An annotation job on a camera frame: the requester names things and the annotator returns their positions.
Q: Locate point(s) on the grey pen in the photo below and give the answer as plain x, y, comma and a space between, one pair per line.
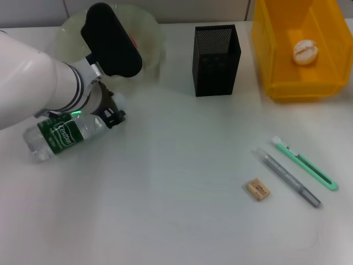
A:
286, 175

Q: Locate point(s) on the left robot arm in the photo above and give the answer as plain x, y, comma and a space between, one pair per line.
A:
33, 80

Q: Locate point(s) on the left wrist camera housing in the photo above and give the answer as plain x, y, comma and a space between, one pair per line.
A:
110, 41

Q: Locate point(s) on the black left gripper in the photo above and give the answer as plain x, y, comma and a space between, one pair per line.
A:
106, 103

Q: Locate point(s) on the beige eraser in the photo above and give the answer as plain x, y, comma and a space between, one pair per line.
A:
257, 190

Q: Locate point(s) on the green utility knife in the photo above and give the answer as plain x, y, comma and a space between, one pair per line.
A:
305, 164

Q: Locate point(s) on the clear green-label water bottle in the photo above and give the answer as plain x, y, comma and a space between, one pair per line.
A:
63, 135

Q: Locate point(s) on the pale green glass fruit plate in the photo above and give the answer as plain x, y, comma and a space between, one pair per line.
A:
151, 41

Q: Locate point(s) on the yellow plastic bin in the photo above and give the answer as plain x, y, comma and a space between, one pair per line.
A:
303, 82

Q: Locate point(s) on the white paper ball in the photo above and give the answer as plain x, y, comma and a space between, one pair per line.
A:
305, 52

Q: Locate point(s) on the black mesh pen holder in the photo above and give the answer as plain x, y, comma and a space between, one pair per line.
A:
215, 77

